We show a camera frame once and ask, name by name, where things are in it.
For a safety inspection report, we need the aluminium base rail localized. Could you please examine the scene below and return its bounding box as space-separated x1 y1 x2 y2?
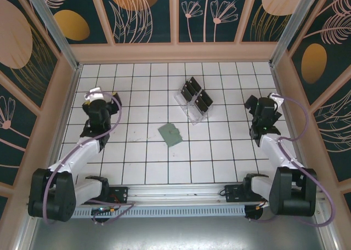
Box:
26 180 327 207

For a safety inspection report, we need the aluminium table side rail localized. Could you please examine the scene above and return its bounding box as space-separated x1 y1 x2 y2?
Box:
41 63 83 186
270 65 310 181

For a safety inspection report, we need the orange white wire connector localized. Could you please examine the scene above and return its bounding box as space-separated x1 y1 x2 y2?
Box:
255 199 271 210

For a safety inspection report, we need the small circuit board with wires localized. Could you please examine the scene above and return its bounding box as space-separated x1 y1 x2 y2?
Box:
91 205 116 215

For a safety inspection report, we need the grey slotted cable duct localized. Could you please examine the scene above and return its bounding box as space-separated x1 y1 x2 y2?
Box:
73 205 247 218

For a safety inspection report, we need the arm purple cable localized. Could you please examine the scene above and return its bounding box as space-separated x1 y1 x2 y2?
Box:
248 95 336 228
42 90 135 226

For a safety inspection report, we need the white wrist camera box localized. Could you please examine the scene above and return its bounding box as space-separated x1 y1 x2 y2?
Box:
268 93 285 110
84 87 106 102

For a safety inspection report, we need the grey sheet metal panel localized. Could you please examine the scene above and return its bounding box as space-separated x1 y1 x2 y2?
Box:
16 203 341 250

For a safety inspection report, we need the clear acrylic card rack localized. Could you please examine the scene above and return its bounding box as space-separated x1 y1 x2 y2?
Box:
173 76 214 127

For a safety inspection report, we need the green card holder wallet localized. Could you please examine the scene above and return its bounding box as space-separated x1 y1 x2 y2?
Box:
157 123 184 149

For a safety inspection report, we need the aluminium frame post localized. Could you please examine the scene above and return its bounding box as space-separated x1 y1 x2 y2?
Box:
23 0 83 71
268 0 330 69

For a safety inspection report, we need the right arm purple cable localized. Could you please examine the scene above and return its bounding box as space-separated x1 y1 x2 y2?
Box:
248 95 336 228

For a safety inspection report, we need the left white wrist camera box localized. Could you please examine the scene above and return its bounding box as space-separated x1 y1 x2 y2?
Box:
84 87 106 102

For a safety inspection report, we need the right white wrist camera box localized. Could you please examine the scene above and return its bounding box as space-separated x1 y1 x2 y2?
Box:
268 93 285 110

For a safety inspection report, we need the black credit card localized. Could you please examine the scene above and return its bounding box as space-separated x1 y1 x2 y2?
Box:
193 98 208 116
188 76 203 93
180 86 195 102
184 81 198 97
196 94 211 110
199 89 214 106

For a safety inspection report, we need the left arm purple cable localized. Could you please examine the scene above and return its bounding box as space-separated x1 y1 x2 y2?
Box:
42 90 135 226

